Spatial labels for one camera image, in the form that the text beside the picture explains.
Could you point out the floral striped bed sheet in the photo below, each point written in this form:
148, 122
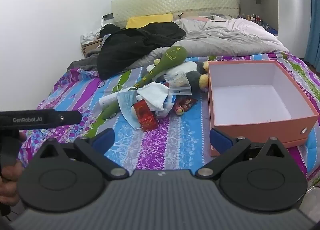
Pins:
175, 145

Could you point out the orange cardboard box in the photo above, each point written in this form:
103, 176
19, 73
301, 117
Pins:
250, 95

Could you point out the blue face mask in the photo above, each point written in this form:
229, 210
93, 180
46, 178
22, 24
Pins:
126, 102

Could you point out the blue curtain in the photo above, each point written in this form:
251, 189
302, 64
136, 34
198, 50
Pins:
313, 20

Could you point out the black power adapter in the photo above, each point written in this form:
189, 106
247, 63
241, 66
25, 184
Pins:
108, 16

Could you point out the yellow pillow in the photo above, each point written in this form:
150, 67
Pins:
150, 19

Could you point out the row of small bottles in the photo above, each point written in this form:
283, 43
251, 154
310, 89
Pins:
252, 17

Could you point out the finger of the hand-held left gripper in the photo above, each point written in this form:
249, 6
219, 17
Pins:
71, 118

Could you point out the green plush massage stick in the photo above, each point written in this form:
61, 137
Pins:
172, 56

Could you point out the white tube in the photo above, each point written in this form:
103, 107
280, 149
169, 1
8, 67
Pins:
107, 100

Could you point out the grey penguin plush toy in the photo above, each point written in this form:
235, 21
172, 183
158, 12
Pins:
193, 75

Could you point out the grey duvet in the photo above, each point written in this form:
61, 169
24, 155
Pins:
225, 35

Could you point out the crumpled white garment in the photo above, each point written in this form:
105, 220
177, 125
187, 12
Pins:
88, 36

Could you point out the red glitter packet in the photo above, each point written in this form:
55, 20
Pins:
145, 115

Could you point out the brown cardboard box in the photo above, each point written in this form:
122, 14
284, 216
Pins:
90, 46

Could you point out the person's left hand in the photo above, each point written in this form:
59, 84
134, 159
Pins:
10, 177

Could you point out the small pink bear toy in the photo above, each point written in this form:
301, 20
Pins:
185, 102

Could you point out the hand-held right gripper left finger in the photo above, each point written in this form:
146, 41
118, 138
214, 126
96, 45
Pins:
104, 137

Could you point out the clear plastic bag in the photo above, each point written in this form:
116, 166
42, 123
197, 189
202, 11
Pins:
177, 80

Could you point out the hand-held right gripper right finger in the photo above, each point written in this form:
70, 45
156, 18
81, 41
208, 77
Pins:
220, 140

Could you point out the pink pillow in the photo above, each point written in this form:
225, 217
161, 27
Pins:
200, 18

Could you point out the black clothing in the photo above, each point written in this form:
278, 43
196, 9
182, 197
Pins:
130, 45

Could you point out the grey garment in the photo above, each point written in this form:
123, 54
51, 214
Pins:
82, 64

